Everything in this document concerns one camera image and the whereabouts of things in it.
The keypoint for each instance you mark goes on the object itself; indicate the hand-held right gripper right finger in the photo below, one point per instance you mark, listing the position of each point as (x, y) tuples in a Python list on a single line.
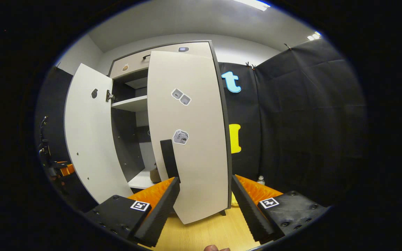
[(246, 209)]

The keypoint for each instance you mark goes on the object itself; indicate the long ceiling light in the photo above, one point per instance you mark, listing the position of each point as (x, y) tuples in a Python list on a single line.
[(253, 4)]

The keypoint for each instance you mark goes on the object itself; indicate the black backdrop cloth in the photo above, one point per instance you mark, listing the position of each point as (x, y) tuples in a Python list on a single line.
[(56, 104), (302, 122)]

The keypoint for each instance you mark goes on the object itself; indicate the grey cabinet door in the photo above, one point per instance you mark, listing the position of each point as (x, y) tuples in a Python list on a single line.
[(201, 157), (89, 139)]

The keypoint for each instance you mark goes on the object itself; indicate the black cloth clip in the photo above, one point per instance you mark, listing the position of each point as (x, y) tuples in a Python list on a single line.
[(249, 65), (287, 46)]

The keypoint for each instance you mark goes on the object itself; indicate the metal door hinge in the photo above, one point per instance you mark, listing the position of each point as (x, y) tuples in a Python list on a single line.
[(109, 96)]

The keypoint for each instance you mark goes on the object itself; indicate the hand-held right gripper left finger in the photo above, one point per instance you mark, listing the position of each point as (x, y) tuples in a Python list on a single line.
[(161, 209)]

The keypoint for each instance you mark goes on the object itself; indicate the grey shoe cabinet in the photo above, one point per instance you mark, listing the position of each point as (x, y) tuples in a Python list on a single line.
[(131, 87)]

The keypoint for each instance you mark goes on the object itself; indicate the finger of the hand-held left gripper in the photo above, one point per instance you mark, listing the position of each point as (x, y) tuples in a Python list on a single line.
[(58, 163), (68, 170)]

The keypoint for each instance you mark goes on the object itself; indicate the grey cabinet drawer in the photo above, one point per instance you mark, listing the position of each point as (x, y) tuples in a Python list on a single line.
[(131, 64)]

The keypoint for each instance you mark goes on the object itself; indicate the green drink bottle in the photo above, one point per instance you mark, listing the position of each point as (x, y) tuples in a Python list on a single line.
[(261, 180)]

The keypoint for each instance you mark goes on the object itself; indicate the small ceiling light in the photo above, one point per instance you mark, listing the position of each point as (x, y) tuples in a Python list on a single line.
[(314, 35)]

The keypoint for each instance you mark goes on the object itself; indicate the brown shoe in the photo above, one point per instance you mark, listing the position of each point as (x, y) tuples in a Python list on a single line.
[(155, 175)]

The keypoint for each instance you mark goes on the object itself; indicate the grey cabinet shelf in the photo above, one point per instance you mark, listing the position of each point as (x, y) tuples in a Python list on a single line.
[(141, 180), (131, 103)]

